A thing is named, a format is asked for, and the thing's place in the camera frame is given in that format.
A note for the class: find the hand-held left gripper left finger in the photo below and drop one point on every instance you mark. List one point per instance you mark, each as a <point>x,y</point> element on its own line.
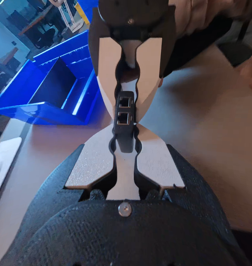
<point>92,162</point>

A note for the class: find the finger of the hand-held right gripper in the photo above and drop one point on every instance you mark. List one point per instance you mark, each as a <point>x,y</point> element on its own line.
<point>106,68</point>
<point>149,68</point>

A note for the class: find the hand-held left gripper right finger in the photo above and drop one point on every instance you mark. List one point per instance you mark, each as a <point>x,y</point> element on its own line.
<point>157,162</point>

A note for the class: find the black ethernet port adapter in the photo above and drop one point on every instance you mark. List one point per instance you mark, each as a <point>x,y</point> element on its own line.
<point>125,137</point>

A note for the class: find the blue plastic storage bin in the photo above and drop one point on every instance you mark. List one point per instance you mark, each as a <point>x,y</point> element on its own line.
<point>18,83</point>

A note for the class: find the person's right forearm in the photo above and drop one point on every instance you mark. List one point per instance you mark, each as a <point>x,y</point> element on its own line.
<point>232,8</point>

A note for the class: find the person's right hand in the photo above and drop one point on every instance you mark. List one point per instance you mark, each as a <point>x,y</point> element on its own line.
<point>190,16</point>

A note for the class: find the white metal stand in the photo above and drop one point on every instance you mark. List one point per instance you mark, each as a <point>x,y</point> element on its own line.
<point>73,26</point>

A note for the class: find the black bin divider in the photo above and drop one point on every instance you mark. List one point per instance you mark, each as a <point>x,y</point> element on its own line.
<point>53,85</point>

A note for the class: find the black office chair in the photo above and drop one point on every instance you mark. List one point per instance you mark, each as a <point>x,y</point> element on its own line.
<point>43,38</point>

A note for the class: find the white board at table edge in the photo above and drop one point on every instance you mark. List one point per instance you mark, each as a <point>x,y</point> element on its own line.
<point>7,153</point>

